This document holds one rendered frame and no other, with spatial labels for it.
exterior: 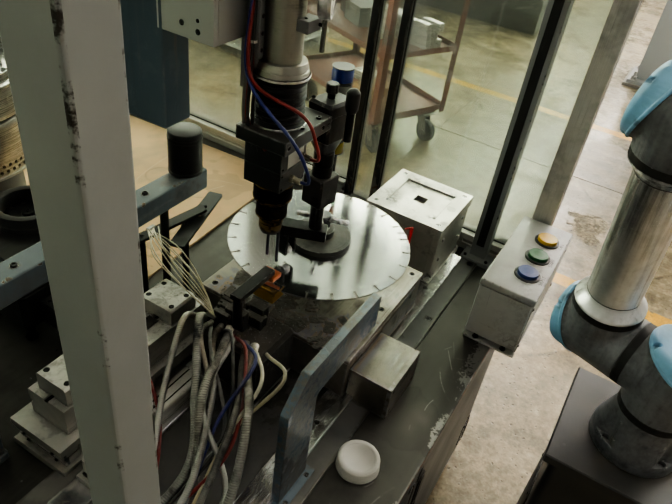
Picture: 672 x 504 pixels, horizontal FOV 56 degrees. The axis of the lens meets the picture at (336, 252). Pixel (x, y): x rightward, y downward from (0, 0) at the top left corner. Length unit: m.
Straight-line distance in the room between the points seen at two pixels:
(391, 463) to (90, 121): 0.87
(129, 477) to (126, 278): 0.17
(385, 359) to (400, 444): 0.14
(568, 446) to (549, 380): 1.22
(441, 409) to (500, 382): 1.17
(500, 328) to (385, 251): 0.29
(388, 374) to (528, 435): 1.17
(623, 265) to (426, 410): 0.41
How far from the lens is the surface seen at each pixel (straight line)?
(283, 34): 0.80
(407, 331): 1.28
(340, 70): 1.29
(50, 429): 1.05
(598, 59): 1.32
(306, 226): 1.03
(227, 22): 0.79
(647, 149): 0.92
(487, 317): 1.27
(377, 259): 1.11
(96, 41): 0.29
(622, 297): 1.08
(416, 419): 1.14
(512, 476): 2.10
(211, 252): 1.42
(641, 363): 1.12
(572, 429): 1.24
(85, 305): 0.37
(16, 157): 1.43
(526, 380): 2.38
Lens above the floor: 1.62
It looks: 37 degrees down
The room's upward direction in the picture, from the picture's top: 9 degrees clockwise
